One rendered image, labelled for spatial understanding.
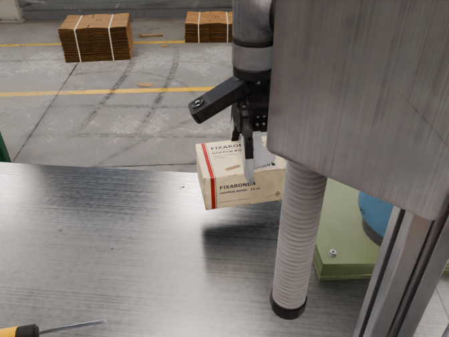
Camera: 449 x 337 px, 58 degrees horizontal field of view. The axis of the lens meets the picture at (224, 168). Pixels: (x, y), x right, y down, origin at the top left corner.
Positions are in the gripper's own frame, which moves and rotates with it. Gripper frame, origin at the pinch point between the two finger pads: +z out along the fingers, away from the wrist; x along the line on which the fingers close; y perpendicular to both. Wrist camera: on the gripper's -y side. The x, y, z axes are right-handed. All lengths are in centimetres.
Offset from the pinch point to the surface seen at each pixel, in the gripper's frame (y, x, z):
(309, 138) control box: -8, -48, -35
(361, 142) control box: -6, -50, -35
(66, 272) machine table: -34.5, -10.2, 12.7
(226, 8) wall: 93, 482, 84
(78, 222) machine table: -33.7, 3.3, 12.7
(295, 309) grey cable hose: -4.7, -43.1, -13.3
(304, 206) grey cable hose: -5, -43, -26
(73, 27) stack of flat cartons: -83, 347, 63
